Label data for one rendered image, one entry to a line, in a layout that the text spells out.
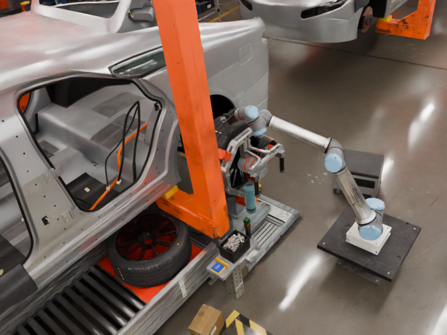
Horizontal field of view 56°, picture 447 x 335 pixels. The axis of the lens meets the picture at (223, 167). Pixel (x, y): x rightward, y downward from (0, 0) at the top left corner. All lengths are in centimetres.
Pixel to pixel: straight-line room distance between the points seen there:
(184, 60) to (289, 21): 328
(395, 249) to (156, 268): 181
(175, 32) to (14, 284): 180
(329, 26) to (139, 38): 293
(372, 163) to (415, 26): 262
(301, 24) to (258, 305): 341
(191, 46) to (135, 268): 169
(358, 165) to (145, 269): 219
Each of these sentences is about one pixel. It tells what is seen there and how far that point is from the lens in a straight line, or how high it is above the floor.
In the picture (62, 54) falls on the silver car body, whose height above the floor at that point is 199.
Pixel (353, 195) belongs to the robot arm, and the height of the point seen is 88.
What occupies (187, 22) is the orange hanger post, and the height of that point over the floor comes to 217.
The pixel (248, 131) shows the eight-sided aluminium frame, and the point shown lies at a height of 111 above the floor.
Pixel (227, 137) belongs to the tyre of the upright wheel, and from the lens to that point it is 319.
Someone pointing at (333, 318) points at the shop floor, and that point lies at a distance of 347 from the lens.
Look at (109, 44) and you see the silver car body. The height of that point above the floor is 194.
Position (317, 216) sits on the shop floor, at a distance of 413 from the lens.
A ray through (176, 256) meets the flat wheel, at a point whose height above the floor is 48.
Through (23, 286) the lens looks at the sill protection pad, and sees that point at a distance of 299.
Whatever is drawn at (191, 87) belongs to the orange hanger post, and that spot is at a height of 181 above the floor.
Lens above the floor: 293
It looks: 38 degrees down
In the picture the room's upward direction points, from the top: 8 degrees counter-clockwise
